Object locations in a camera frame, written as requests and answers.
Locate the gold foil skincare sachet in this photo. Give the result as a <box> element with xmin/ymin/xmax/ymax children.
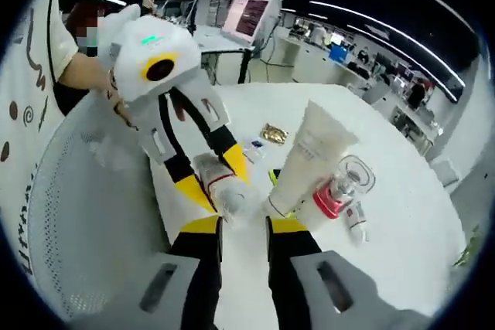
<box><xmin>261</xmin><ymin>123</ymin><xmax>289</xmax><ymax>146</ymax></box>

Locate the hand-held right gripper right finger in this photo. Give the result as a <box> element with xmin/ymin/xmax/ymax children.
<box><xmin>265</xmin><ymin>216</ymin><xmax>407</xmax><ymax>330</ymax></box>

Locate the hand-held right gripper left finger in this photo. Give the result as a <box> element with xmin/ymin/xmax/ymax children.
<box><xmin>83</xmin><ymin>216</ymin><xmax>224</xmax><ymax>330</ymax></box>

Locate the white monitor desk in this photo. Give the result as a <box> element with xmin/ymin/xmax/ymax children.
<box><xmin>192</xmin><ymin>23</ymin><xmax>257</xmax><ymax>84</ymax></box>

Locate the white mesh office chair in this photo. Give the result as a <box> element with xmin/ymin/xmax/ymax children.
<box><xmin>29</xmin><ymin>92</ymin><xmax>217</xmax><ymax>330</ymax></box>

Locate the blue box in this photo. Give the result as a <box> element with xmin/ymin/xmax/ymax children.
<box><xmin>328</xmin><ymin>44</ymin><xmax>350</xmax><ymax>63</ymax></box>

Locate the person's left hand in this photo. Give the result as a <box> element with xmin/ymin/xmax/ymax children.
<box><xmin>104</xmin><ymin>70</ymin><xmax>138</xmax><ymax>128</ymax></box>

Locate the green black skincare packet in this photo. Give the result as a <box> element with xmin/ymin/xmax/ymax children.
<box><xmin>268</xmin><ymin>167</ymin><xmax>302</xmax><ymax>216</ymax></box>

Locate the clear skincare bottle red collar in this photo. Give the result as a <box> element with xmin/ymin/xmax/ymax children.
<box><xmin>312</xmin><ymin>154</ymin><xmax>377</xmax><ymax>220</ymax></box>

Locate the computer monitor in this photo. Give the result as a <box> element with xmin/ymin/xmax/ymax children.
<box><xmin>222</xmin><ymin>0</ymin><xmax>272</xmax><ymax>46</ymax></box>

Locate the potted green plant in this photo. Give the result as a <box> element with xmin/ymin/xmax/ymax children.
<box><xmin>452</xmin><ymin>225</ymin><xmax>481</xmax><ymax>268</ymax></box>

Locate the white skincare cream tube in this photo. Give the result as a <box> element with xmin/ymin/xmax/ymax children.
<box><xmin>266</xmin><ymin>100</ymin><xmax>359</xmax><ymax>219</ymax></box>

